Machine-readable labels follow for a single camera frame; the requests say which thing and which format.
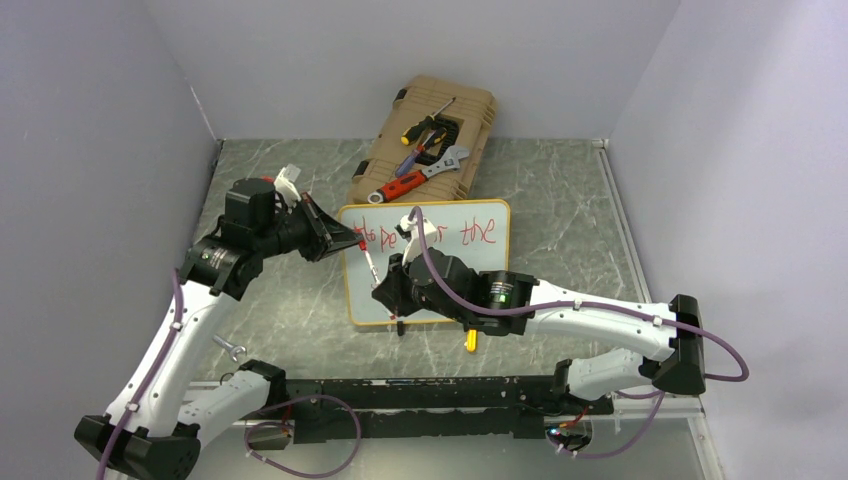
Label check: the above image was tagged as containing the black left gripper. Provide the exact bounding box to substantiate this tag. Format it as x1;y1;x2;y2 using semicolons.
254;193;362;264

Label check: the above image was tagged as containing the white red whiteboard marker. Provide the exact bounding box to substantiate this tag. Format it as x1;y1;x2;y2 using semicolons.
362;247;399;323

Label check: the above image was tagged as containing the yellow framed whiteboard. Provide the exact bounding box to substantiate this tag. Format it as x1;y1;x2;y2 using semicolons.
338;199;511;326

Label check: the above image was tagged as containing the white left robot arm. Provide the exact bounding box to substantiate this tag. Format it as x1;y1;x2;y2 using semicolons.
74;178;362;479

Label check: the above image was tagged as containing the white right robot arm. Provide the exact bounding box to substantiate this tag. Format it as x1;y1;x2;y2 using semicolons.
372;248;707;415

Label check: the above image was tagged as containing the yellow black screwdriver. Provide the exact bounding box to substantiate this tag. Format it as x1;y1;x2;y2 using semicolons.
400;96;456;146

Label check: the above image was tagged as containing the tan plastic tool case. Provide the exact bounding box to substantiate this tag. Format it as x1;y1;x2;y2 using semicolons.
347;75;498;204

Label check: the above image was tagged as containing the small silver wrench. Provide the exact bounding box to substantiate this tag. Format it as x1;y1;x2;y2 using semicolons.
212;334;247;363

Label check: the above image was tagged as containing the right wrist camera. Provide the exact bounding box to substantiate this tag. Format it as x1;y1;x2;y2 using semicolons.
397;210;438;265

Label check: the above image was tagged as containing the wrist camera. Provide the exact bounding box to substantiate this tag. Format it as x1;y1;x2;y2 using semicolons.
262;164;301;207
397;210;438;265

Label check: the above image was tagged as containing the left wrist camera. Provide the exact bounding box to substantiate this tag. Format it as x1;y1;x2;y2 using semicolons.
262;164;301;207

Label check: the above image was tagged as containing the blue handled screwdriver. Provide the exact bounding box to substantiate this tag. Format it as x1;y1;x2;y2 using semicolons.
395;127;447;178

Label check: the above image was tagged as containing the red handled adjustable wrench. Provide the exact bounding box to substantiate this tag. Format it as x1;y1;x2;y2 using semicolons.
367;145;470;204

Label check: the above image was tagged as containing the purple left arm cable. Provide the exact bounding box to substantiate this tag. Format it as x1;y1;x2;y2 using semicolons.
94;268;185;480

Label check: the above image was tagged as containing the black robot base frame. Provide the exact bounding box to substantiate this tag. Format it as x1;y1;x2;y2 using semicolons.
239;360;613;444

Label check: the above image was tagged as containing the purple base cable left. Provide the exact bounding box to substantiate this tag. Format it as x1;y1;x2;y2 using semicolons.
243;392;362;480

